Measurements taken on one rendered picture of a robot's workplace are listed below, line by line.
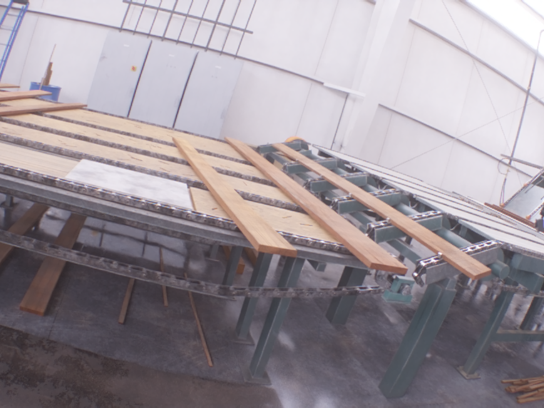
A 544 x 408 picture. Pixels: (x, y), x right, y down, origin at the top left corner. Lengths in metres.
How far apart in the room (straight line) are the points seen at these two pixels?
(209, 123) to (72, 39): 3.17
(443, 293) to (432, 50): 7.70
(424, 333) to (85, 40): 7.14
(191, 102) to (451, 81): 5.65
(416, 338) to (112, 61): 6.19
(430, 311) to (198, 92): 5.67
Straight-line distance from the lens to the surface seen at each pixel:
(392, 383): 2.54
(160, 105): 7.16
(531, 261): 2.90
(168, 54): 7.17
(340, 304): 3.21
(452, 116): 9.86
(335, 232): 2.09
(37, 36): 8.26
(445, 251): 2.33
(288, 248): 1.59
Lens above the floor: 1.32
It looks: 11 degrees down
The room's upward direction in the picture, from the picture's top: 17 degrees clockwise
